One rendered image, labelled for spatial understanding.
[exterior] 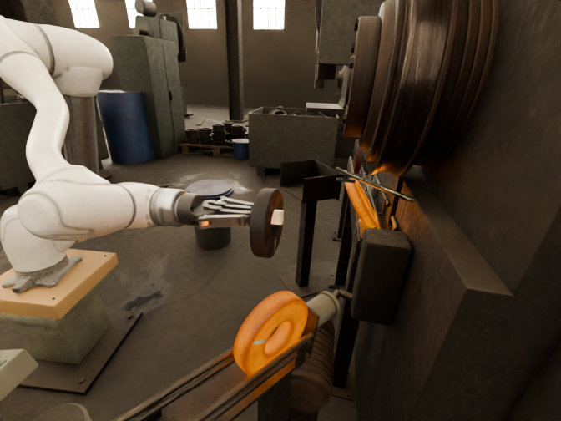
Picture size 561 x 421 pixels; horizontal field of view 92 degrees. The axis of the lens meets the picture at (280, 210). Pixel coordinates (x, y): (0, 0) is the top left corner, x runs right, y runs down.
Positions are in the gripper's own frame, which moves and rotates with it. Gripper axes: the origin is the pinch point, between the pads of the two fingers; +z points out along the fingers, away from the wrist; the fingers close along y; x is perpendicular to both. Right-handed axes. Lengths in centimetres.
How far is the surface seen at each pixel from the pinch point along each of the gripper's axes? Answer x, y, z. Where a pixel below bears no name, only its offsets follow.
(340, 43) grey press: 61, -287, 5
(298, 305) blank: -9.2, 15.5, 9.5
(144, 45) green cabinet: 67, -284, -226
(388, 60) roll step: 30.2, -12.8, 22.5
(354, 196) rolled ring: -6.1, -29.9, 20.0
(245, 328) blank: -8.7, 22.7, 2.2
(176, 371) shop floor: -82, -11, -45
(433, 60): 29.7, -7.6, 29.4
